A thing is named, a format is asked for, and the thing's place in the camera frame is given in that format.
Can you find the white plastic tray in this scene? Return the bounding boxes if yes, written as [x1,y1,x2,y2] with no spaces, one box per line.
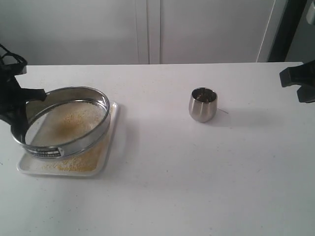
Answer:
[17,101,120,177]

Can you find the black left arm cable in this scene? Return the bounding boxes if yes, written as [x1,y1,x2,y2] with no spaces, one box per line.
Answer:
[0,43,27,67]

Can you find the yellow grain mixture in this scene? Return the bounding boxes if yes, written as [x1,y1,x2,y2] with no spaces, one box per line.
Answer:
[48,106,103,145]

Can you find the white cabinet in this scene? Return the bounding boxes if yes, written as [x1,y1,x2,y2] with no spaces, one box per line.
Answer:
[0,0,286,65]

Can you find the round stainless steel sieve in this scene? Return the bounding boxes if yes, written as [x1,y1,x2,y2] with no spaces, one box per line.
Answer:
[10,87,110,159]

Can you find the stainless steel cup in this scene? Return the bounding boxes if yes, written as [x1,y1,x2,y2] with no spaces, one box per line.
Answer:
[189,87,218,123]

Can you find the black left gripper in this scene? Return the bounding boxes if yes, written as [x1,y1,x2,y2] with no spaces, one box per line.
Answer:
[0,64,47,143]

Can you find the yellow fine grains on tray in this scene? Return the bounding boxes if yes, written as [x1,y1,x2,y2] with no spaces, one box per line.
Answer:
[38,101,119,176]

